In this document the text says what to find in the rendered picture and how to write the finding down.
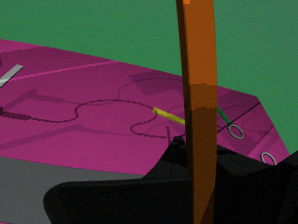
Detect white loop with green handle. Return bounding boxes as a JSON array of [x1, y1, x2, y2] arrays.
[[218, 107, 243, 139]]

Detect orange handle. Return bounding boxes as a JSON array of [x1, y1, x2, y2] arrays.
[[176, 0, 218, 224]]

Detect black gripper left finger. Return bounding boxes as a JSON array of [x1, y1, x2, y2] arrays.
[[43, 136, 193, 224]]

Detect light grey flat bar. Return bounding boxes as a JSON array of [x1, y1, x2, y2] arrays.
[[0, 64, 24, 89]]

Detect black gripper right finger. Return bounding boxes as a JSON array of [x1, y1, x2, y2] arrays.
[[213, 144, 298, 224]]

